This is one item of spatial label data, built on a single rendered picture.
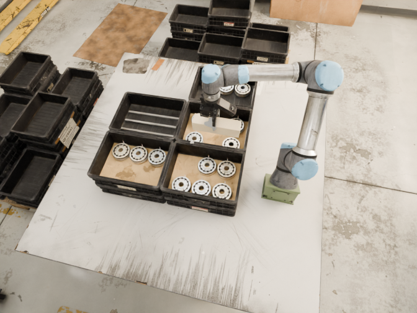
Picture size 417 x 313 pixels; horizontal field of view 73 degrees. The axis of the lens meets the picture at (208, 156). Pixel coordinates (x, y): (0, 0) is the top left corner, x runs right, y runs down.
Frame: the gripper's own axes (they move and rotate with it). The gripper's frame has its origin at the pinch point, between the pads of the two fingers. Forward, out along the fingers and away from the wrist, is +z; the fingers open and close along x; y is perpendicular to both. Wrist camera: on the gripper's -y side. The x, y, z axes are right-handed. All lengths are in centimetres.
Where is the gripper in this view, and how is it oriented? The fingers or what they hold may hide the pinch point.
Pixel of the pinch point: (216, 123)
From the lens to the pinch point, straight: 143.3
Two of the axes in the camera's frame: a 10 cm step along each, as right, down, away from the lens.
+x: -2.3, 8.5, -4.8
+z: 0.4, 5.0, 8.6
